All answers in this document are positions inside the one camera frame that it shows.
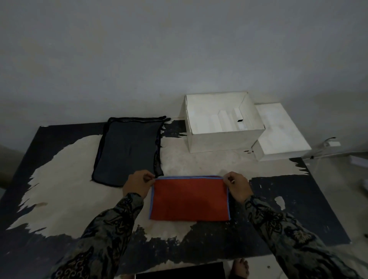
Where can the person's right hand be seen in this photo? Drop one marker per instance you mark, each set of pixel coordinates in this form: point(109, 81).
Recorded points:
point(238, 186)

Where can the person's left hand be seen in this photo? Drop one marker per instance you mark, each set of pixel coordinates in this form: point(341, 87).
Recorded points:
point(136, 184)

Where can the yellow cloth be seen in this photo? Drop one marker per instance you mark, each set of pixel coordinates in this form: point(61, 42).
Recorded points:
point(126, 152)

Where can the white box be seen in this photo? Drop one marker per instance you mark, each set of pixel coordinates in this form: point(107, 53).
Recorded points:
point(224, 142)

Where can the red cloth with blue trim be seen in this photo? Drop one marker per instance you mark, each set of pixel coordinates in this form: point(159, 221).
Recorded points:
point(189, 201)

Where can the person's right forearm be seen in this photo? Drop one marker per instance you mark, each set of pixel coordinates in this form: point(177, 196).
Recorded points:
point(287, 238)

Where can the person's left forearm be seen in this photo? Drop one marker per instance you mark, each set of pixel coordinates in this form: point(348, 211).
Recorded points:
point(100, 238)

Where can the white box lid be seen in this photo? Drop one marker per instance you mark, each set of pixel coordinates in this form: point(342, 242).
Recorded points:
point(276, 132)

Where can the person's right foot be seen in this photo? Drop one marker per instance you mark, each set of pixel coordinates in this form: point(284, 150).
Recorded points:
point(240, 268)

